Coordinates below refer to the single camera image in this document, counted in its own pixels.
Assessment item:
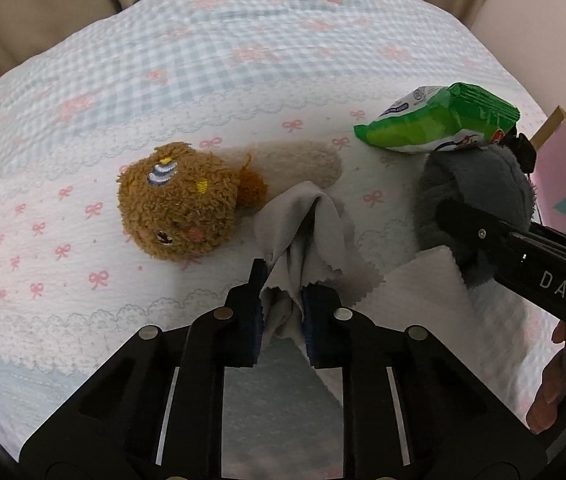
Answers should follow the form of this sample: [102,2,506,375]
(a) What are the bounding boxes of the brown plush bear toy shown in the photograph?
[117,140,344,261]

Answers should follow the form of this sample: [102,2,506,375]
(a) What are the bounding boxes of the person's right hand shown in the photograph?
[526,347,566,434]

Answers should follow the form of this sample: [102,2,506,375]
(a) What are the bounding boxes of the dark grey plush cloth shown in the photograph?
[413,131,537,288]

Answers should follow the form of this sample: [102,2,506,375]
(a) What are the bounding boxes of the grey microfibre cloth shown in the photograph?
[254,181,383,348]

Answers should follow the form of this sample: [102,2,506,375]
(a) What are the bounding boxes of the pastel gingham bow bedspread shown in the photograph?
[0,0,545,457]

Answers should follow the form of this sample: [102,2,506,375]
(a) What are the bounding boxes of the green wet wipes pack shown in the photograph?
[354,82,520,154]

